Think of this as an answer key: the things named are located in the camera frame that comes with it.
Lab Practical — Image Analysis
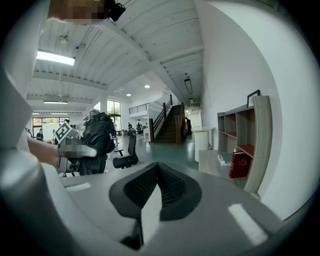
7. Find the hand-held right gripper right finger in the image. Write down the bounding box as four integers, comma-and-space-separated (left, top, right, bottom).
141, 161, 285, 256

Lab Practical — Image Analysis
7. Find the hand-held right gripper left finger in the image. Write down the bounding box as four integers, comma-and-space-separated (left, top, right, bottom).
60, 161, 160, 256

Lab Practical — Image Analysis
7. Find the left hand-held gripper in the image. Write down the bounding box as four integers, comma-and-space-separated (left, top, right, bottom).
53, 120, 99, 177

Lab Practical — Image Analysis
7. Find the person's left forearm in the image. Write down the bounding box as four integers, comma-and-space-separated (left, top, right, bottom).
26, 136, 61, 166

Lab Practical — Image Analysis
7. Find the black office chair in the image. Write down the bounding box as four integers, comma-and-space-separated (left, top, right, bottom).
112, 129, 140, 170

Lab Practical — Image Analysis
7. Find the stack of notebooks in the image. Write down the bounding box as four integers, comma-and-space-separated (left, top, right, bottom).
217, 152, 234, 167

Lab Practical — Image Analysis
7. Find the red hardcover book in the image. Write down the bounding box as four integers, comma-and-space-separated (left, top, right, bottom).
228, 151, 252, 179

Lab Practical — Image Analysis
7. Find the tall window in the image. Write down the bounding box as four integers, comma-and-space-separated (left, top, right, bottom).
106, 99, 121, 116

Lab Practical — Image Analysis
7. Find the white cabinet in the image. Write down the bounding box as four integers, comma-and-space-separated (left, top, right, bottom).
194, 127, 216, 163

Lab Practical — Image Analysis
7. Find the balcony railing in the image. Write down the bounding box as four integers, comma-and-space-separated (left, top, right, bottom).
128, 102, 151, 115

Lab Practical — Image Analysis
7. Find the grey wooden bookshelf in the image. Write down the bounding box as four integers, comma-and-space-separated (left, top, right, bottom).
216, 95, 273, 200

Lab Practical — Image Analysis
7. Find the brown wooden staircase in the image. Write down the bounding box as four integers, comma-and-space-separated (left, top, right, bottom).
149, 94, 187, 145

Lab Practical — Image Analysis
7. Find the person's white shirt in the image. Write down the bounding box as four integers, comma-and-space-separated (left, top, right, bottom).
0, 14, 51, 156

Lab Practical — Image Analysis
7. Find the rectangular ceiling light panel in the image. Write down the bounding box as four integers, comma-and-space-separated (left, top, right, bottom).
36, 49, 76, 66

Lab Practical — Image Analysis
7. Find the person's head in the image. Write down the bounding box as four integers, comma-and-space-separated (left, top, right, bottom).
47, 0, 111, 26

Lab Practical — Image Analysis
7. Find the black picture frame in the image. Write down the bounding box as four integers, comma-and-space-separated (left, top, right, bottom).
246, 89, 261, 108

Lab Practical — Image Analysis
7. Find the black head camera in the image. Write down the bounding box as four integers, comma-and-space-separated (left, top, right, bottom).
104, 0, 127, 22

